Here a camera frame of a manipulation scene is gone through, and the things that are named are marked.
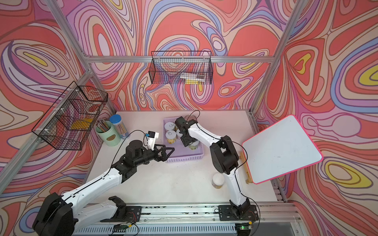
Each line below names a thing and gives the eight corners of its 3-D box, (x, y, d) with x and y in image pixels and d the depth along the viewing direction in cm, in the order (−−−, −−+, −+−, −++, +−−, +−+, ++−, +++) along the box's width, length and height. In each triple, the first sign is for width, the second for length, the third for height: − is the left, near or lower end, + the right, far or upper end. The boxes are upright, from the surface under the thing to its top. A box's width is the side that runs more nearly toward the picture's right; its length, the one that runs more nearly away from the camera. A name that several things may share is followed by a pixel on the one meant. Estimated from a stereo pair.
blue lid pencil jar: (121, 141, 103) (110, 124, 89) (119, 134, 108) (108, 116, 93) (130, 137, 105) (121, 120, 91) (127, 130, 110) (118, 113, 95)
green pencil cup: (106, 148, 103) (92, 131, 88) (111, 137, 109) (98, 119, 94) (120, 148, 103) (108, 131, 88) (124, 137, 109) (113, 119, 94)
